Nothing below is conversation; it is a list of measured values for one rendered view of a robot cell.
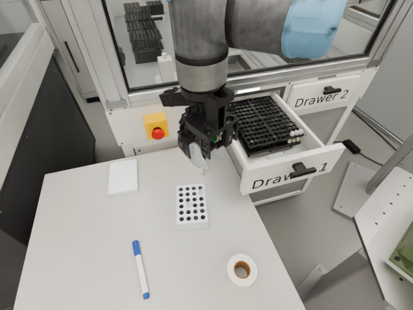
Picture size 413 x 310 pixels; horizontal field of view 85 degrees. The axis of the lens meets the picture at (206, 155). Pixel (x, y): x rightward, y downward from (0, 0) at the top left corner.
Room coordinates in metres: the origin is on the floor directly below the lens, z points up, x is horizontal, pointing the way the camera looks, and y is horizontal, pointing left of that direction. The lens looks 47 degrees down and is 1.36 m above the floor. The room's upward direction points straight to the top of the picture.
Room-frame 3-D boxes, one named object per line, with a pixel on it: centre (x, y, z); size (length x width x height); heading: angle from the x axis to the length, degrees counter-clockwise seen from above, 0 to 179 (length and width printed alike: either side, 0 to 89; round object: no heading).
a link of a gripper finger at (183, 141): (0.32, 0.03, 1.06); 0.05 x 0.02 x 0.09; 132
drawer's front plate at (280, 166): (0.39, -0.23, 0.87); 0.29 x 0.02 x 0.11; 107
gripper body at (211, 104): (0.31, 0.00, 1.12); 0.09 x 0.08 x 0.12; 42
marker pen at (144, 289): (0.17, 0.16, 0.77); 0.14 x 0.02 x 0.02; 23
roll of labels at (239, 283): (0.16, -0.08, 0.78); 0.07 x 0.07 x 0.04
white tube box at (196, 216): (0.33, 0.04, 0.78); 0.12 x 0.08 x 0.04; 5
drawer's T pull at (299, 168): (0.37, -0.24, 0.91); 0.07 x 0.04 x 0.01; 107
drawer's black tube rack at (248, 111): (0.58, -0.18, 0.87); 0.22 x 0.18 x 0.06; 17
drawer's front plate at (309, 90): (0.77, -0.45, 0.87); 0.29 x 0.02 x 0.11; 107
